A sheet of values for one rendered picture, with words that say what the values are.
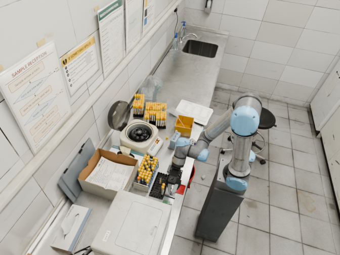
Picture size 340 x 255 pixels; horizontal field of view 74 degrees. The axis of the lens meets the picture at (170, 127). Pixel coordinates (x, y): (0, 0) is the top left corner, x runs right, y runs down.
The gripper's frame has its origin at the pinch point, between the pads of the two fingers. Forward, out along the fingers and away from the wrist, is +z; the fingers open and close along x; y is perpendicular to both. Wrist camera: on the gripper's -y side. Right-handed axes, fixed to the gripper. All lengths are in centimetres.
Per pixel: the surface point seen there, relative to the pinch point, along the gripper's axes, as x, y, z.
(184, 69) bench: 28, 132, -71
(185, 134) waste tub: 4, 47, -25
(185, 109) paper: 11, 74, -39
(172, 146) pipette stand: 9.8, 32.5, -17.1
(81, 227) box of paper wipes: 39, -31, 16
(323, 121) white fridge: -154, 204, -42
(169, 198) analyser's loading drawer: 0.1, -2.1, 2.2
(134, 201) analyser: 13.2, -32.0, -10.5
